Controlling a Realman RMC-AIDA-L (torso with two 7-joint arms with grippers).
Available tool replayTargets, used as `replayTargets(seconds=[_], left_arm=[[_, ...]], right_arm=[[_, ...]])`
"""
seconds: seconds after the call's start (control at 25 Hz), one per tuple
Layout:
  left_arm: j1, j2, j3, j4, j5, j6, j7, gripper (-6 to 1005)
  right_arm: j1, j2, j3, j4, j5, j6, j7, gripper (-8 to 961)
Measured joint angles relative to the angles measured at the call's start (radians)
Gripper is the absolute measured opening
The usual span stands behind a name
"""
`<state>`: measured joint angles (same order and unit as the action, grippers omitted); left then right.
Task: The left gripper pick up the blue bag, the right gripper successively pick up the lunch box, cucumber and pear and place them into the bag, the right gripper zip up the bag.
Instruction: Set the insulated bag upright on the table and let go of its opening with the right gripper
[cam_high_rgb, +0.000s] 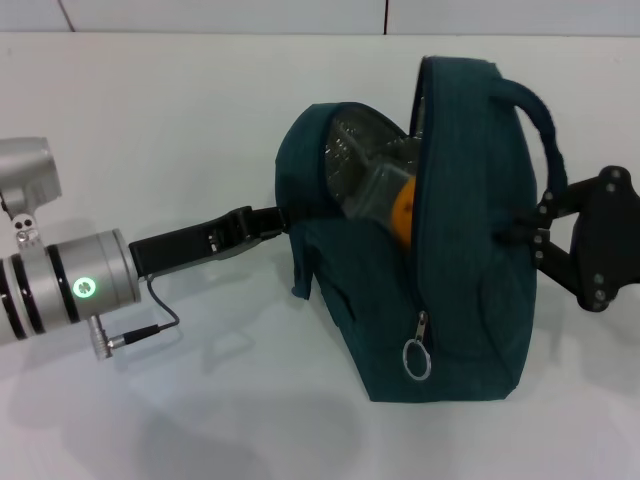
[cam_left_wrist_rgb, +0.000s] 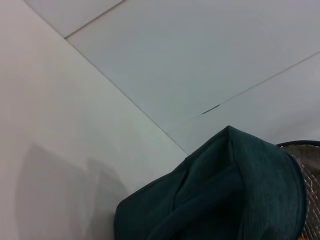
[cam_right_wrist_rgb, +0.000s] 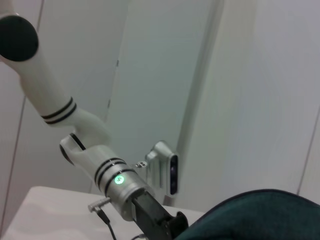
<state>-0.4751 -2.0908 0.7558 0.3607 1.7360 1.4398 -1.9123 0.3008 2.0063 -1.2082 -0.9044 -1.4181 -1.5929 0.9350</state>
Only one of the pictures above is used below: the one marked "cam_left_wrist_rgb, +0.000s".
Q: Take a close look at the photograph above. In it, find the teal insulated lunch bag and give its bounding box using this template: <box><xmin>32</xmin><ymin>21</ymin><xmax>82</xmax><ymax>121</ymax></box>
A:
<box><xmin>114</xmin><ymin>125</ymin><xmax>320</xmax><ymax>240</ymax></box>

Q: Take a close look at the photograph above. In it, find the white table with rounded corner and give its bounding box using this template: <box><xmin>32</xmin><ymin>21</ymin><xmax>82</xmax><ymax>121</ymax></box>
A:
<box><xmin>0</xmin><ymin>0</ymin><xmax>190</xmax><ymax>240</ymax></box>

